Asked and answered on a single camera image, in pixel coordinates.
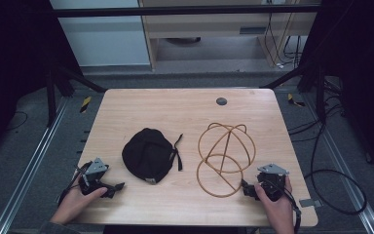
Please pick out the white cabinet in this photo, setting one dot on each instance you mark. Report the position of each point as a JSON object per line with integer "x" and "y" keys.
{"x": 104, "y": 39}

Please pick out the black cap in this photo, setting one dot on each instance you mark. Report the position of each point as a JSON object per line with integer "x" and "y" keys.
{"x": 147, "y": 154}

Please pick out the grey metal tab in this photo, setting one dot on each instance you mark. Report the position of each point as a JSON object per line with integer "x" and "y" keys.
{"x": 310, "y": 203}

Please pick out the yellow black striped tape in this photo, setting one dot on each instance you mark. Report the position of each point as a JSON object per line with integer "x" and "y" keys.
{"x": 85, "y": 104}
{"x": 293, "y": 100}

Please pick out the person's left hand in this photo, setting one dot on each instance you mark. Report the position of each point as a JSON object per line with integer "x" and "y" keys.
{"x": 74, "y": 201}

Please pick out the black horizontal frame bar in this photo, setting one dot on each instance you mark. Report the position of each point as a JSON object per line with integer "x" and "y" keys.
{"x": 175, "y": 11}

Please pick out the light wooden desk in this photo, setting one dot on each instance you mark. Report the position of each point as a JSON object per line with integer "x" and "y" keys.
{"x": 207, "y": 24}

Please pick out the aluminium floor rail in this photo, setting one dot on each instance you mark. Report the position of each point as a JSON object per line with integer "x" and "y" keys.
{"x": 39, "y": 156}
{"x": 347, "y": 169}

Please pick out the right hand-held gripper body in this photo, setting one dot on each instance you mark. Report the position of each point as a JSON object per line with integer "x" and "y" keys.
{"x": 272, "y": 182}

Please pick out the grey round table grommet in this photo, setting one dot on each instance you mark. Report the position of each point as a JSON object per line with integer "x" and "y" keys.
{"x": 221, "y": 101}

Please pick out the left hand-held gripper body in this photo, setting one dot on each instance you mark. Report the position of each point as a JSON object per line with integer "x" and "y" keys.
{"x": 94, "y": 169}

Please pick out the black metal frame leg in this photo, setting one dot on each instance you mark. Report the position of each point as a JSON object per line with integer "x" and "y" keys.
{"x": 319, "y": 94}
{"x": 51, "y": 97}

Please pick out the black curtain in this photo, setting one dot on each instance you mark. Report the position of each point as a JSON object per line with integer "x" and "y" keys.
{"x": 363, "y": 65}
{"x": 13, "y": 65}

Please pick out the person's right hand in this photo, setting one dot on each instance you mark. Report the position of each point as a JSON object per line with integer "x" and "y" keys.
{"x": 279, "y": 214}

